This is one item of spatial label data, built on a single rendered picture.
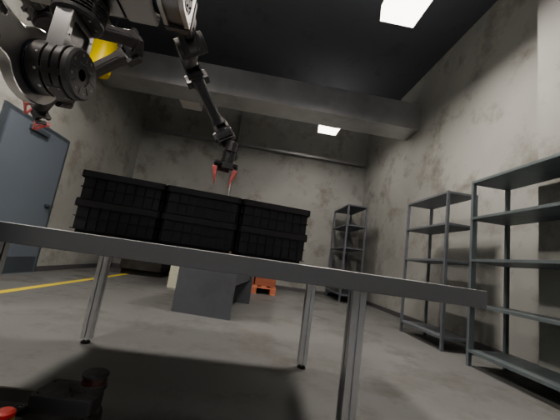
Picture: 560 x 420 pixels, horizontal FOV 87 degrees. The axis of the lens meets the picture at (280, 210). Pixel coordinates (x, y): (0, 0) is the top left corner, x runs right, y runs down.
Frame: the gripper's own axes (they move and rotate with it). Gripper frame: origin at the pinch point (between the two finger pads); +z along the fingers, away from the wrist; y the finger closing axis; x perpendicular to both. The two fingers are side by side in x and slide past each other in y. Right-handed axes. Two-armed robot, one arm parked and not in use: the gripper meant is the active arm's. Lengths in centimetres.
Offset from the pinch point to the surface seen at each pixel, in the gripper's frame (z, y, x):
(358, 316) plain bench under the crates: 42, -67, 10
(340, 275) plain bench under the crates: 30, -33, 64
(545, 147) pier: -134, -276, -78
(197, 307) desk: 83, 0, -221
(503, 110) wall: -225, -307, -152
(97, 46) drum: -242, 241, -317
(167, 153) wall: -219, 186, -669
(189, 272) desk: 48, 19, -224
